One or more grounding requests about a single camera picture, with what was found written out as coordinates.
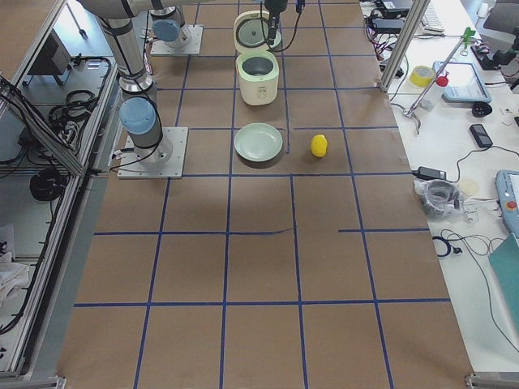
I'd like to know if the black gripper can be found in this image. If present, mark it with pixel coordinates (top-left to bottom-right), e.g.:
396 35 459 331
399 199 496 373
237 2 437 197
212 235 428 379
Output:
264 0 288 45

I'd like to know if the cream rice cooker orange handle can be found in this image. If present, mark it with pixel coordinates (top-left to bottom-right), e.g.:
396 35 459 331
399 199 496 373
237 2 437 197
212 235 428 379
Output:
234 11 280 106

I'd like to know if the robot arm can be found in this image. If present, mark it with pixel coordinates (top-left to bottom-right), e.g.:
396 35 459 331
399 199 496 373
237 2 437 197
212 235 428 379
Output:
150 6 191 48
81 0 288 151

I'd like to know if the right light green plate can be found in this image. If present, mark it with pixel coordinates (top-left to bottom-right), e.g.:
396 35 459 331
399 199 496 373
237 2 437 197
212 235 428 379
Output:
234 122 283 162

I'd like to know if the yellow toy potato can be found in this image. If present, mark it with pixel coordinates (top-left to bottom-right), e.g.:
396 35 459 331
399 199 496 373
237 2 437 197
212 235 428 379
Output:
310 134 328 158

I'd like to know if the yellow tape roll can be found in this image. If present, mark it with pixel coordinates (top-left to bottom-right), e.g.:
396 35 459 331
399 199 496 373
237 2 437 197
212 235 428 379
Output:
409 66 436 88

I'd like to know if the metal clamp tool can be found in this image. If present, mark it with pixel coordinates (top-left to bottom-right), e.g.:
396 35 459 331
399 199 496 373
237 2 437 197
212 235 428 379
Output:
402 27 478 135

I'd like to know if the blue teach pendant tablet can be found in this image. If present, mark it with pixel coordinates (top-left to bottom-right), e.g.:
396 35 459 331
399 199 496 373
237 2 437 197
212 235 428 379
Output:
431 62 491 103

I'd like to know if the black power adapter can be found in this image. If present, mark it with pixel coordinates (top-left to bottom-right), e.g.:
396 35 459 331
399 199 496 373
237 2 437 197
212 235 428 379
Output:
412 166 446 181

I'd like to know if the bagged black tape roll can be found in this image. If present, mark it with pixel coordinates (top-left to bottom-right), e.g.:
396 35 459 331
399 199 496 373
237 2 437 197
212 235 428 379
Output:
414 179 464 221

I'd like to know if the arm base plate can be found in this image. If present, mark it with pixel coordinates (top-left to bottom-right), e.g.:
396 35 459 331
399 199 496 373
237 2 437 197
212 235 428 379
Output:
151 24 204 57
117 126 188 179

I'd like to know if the aluminium frame post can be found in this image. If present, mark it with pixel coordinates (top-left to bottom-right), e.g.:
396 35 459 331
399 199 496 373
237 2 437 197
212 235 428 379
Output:
379 0 430 92

